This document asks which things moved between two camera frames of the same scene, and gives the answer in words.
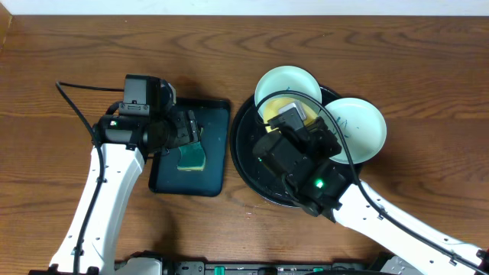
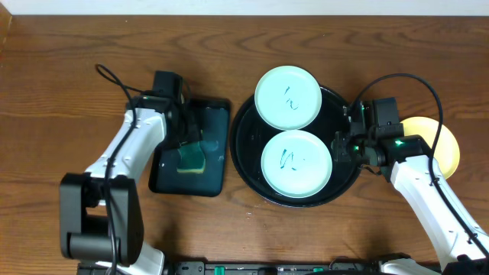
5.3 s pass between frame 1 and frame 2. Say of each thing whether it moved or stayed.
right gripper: moved
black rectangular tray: stayed
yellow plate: moved
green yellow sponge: stayed
